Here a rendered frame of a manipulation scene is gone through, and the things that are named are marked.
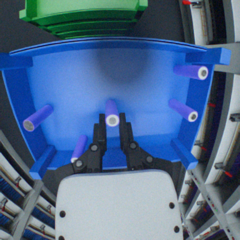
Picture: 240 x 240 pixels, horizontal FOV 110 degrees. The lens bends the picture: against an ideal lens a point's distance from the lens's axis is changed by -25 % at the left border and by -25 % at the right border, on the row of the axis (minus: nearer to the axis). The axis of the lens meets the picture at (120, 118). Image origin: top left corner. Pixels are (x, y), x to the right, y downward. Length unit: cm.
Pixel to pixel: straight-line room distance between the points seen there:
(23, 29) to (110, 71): 65
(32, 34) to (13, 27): 13
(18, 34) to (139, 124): 74
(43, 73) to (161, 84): 20
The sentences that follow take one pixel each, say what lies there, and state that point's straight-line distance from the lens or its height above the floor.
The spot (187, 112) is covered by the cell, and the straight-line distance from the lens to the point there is 18.
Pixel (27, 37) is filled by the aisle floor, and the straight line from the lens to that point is 75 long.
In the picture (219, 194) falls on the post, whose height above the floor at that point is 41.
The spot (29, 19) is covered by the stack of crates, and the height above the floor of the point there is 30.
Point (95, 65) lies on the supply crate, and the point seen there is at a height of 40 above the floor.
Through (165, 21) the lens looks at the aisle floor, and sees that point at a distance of 70.
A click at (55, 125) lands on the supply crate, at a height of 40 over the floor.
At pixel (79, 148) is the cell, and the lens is 20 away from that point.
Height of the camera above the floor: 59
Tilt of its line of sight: 64 degrees down
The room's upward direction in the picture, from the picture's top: 168 degrees clockwise
